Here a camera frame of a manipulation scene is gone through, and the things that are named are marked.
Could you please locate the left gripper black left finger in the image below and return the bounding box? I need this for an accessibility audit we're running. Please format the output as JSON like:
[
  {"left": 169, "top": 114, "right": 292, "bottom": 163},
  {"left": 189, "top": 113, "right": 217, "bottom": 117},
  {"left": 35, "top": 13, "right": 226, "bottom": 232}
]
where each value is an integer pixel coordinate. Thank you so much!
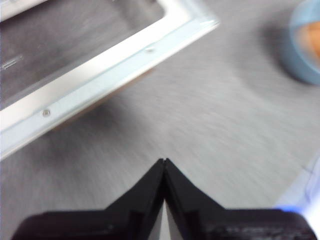
[{"left": 11, "top": 157, "right": 166, "bottom": 240}]

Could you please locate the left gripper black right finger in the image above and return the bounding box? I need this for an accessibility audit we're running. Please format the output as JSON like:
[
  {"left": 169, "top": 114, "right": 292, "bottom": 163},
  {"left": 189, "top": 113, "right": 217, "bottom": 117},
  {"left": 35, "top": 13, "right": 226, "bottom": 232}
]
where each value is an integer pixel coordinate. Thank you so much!
[{"left": 163, "top": 157, "right": 318, "bottom": 240}]

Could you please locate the beige oven door handle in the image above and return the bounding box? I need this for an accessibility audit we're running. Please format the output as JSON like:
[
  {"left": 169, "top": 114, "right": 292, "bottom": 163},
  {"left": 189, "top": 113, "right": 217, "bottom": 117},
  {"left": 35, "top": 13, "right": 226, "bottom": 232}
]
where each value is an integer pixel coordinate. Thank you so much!
[{"left": 53, "top": 71, "right": 155, "bottom": 132}]

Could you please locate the glass-window oven door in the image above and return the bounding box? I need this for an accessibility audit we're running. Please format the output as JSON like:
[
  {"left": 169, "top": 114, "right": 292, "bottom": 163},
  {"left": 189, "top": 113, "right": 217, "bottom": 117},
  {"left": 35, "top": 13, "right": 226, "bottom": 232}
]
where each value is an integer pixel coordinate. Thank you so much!
[{"left": 0, "top": 0, "right": 221, "bottom": 161}]

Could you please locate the blue bowl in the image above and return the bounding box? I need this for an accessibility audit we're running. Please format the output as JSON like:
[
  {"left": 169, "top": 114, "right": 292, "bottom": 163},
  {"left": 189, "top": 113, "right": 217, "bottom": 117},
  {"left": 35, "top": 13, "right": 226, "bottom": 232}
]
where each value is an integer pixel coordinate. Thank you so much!
[{"left": 279, "top": 0, "right": 320, "bottom": 86}]

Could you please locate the brown potato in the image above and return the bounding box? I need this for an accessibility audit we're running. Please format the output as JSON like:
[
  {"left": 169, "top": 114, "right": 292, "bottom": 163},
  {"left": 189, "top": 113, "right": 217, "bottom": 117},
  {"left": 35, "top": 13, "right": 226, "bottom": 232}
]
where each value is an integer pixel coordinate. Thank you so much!
[{"left": 298, "top": 21, "right": 320, "bottom": 61}]

